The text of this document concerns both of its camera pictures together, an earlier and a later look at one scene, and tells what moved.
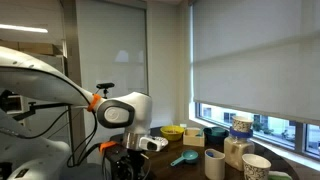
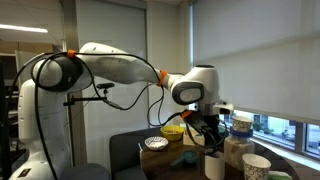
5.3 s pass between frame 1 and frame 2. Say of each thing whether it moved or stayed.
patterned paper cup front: stayed
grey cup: stayed
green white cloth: stayed
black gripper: moved
